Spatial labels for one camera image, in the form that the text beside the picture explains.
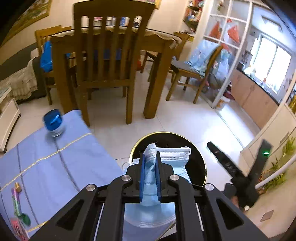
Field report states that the light blue face mask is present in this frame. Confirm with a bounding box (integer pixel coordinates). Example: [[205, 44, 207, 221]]
[[125, 144, 188, 228]]

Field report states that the purple green tube wrapper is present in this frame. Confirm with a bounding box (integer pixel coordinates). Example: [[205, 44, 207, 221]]
[[11, 182, 31, 226]]

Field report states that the red snack packet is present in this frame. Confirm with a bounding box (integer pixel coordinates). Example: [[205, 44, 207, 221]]
[[10, 217, 29, 241]]

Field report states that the white round trash bin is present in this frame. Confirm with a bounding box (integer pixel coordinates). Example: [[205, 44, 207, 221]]
[[128, 132, 207, 186]]

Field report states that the person right hand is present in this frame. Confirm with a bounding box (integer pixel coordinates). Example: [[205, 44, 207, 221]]
[[231, 196, 245, 212]]

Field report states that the green potted plant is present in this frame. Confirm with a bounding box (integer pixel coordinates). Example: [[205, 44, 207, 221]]
[[258, 137, 295, 195]]

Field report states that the blue tablecloth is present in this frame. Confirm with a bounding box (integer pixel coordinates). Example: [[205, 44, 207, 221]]
[[1, 110, 123, 239]]

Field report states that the blue lidded glass jar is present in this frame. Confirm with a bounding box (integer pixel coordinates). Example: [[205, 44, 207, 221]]
[[43, 109, 65, 137]]

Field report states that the white tv cabinet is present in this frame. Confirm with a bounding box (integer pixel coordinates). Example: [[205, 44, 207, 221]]
[[0, 86, 21, 153]]

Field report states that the wooden chair with blue cushion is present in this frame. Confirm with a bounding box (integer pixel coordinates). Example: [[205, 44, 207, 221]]
[[166, 40, 223, 104]]

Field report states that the dark sofa with lace cover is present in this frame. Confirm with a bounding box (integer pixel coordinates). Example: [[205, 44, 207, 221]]
[[1, 43, 47, 103]]

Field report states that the blue plastic bag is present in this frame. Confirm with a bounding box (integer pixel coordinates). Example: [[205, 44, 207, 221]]
[[40, 41, 71, 73]]

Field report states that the wooden dining table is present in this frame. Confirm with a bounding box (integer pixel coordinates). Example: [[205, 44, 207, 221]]
[[51, 27, 181, 124]]

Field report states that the wooden dining chair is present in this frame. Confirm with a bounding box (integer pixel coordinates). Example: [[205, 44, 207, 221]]
[[73, 1, 154, 125]]

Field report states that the wooden side chair left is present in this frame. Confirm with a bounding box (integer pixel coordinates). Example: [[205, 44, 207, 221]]
[[35, 25, 72, 105]]

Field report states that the white glass partition frame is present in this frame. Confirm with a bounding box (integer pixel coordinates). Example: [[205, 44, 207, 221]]
[[203, 0, 253, 108]]

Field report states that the framed wall painting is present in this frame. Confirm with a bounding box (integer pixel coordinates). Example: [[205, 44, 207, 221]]
[[2, 0, 52, 44]]

